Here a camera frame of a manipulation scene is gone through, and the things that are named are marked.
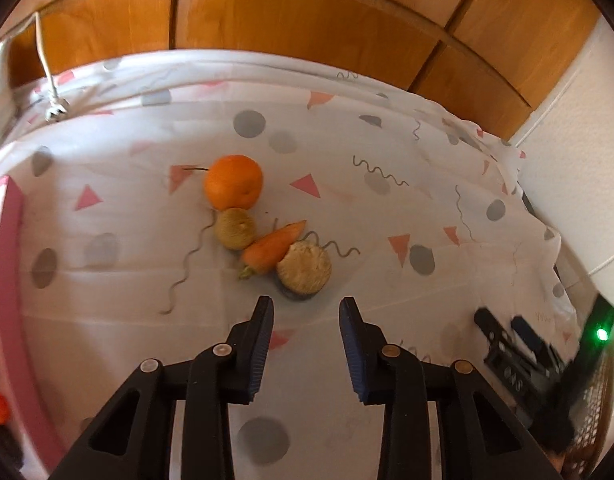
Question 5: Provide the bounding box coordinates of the pink rimmed cardboard box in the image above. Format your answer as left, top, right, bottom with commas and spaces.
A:
0, 176, 65, 474

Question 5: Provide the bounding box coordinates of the white kettle power cord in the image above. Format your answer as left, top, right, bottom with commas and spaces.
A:
31, 8, 73, 124

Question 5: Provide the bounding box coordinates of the white ceramic electric kettle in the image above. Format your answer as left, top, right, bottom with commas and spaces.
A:
0, 39, 11, 96

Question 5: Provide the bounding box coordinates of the small orange carrot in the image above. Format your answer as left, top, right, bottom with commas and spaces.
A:
239, 220, 306, 280

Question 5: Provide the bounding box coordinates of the patterned white tablecloth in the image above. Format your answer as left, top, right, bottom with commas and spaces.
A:
0, 51, 580, 479

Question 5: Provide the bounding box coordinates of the orange tangerine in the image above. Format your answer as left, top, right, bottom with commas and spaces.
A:
203, 155, 264, 211

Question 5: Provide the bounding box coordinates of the black perforated chair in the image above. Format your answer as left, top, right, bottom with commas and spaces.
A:
561, 344, 614, 479

